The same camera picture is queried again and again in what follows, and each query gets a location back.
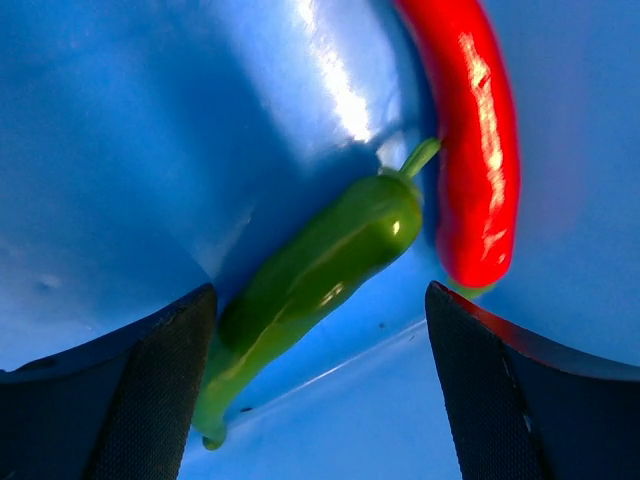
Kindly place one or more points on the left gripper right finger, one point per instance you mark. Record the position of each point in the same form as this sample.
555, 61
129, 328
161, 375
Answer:
521, 406

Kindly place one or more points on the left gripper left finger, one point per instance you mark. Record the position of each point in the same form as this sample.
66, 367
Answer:
116, 407

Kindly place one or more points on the red chili pepper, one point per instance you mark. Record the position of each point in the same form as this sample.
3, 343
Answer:
479, 160

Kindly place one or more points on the green chili pepper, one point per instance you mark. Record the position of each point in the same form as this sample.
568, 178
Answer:
369, 226

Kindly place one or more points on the blue plastic bin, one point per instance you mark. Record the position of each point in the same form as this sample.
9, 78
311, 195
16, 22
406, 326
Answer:
148, 147

